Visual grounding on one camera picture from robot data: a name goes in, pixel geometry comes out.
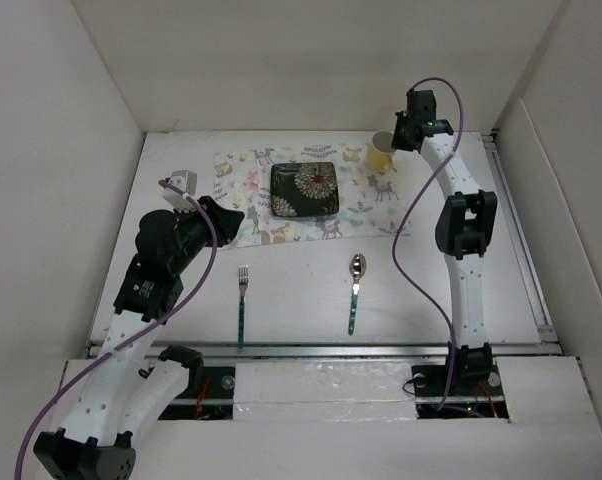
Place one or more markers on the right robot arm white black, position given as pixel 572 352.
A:
pixel 462 234

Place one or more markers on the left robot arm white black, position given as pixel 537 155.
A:
pixel 119 401

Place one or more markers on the spoon with teal handle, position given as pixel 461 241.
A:
pixel 358 266

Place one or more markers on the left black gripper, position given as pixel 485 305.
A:
pixel 225 221

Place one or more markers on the aluminium table rail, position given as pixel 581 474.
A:
pixel 262 351

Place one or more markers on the animal print cloth placemat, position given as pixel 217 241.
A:
pixel 371 203

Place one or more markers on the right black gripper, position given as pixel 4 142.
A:
pixel 397 141

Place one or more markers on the fork with teal handle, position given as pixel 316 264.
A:
pixel 243 283

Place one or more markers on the yellow ceramic mug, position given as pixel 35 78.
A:
pixel 380 153

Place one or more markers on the black square floral plate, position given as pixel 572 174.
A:
pixel 304 190

